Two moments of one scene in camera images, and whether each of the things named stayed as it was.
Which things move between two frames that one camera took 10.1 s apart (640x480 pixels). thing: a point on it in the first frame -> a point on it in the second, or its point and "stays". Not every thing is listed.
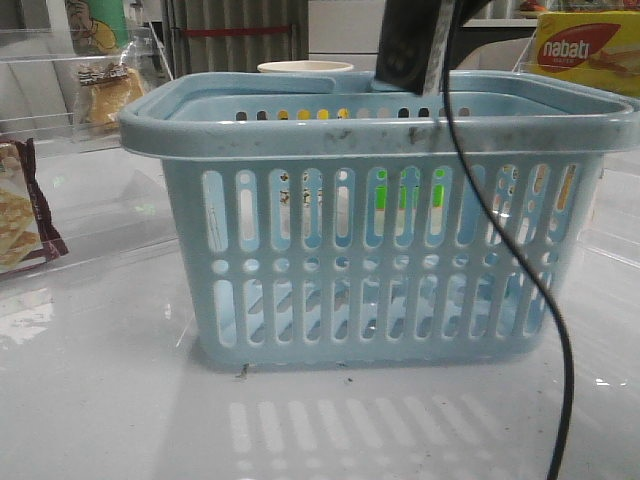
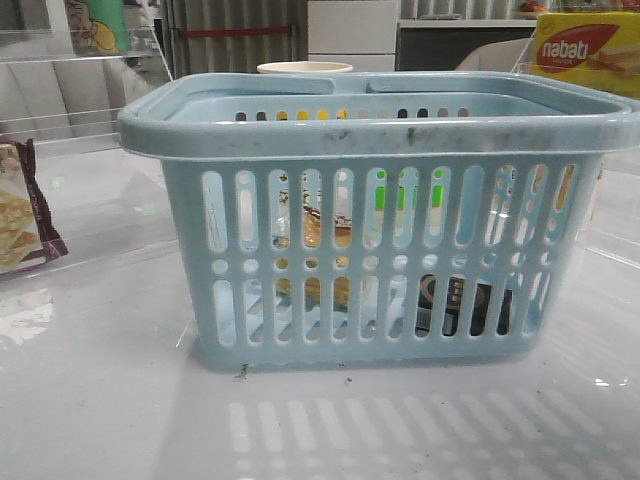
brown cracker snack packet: [27, 234] stays
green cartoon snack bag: [97, 27] stays
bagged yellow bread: [114, 87] -> [312, 228]
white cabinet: [346, 31] stays
